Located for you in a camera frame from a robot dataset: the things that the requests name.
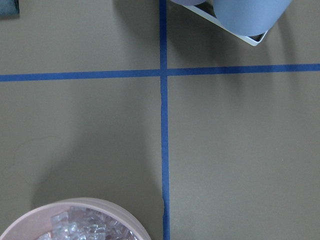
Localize purple cup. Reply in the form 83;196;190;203
171;0;214;6

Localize clear ice cubes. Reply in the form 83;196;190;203
38;206;137;240

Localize blue cup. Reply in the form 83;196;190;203
213;0;291;37

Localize pink bowl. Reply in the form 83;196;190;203
0;197;151;240

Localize folded grey cloth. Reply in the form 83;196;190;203
0;0;20;18

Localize white wire cup rack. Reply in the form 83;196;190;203
184;0;270;47

